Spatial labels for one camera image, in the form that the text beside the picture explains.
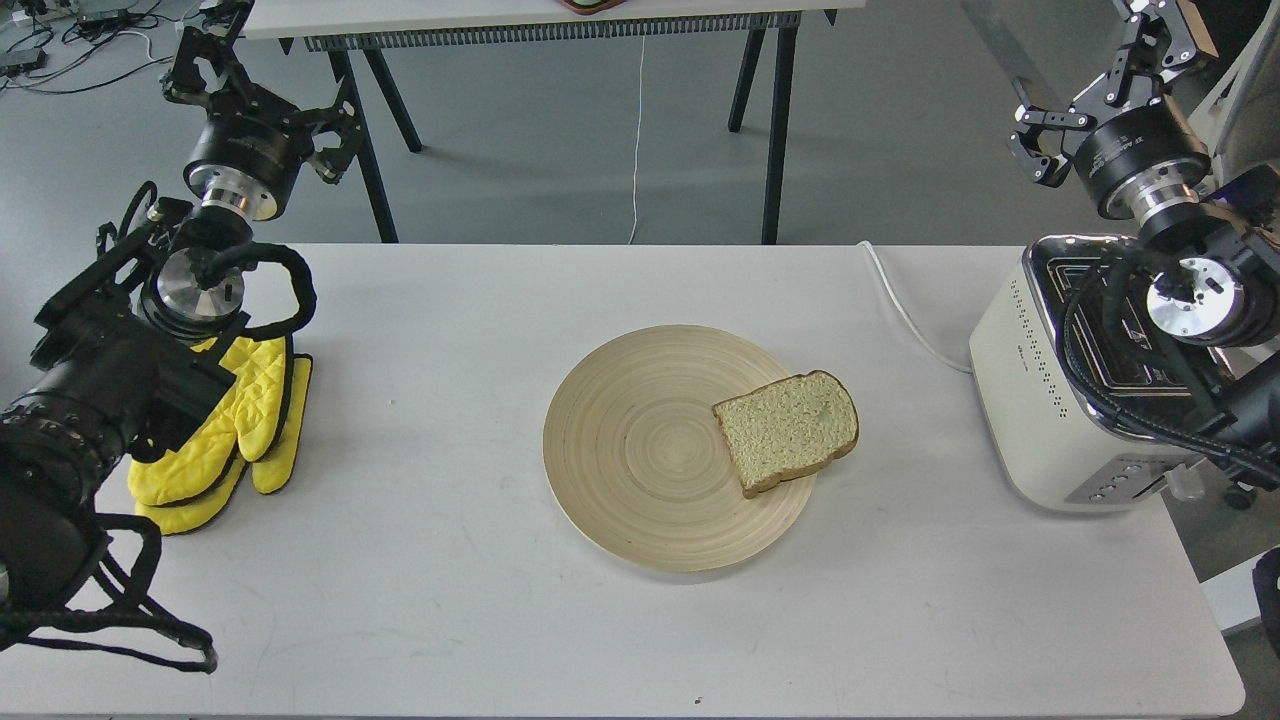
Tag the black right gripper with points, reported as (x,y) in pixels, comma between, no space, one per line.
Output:
(1123,137)

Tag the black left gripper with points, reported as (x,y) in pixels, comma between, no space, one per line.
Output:
(254,144)

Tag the slice of bread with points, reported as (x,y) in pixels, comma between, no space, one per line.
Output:
(787,430)

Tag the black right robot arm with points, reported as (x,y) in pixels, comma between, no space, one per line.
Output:
(1201,272)

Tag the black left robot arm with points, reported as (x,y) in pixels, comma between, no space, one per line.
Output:
(131,357)

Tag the cream white toaster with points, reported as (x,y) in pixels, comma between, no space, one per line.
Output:
(1057,450)

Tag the white background table black legs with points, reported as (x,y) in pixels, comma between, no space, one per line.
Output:
(340,29)

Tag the yellow oven mitt upper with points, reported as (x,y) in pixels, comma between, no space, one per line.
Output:
(246,423)

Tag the yellow oven mitt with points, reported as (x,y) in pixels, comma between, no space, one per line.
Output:
(267,476)
(246,423)

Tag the brown object on background table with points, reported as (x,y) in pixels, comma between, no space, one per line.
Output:
(589,7)

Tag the yellow oven mitt lower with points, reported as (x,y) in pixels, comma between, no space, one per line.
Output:
(267,476)

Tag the round bamboo plate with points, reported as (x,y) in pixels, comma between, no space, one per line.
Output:
(637,461)

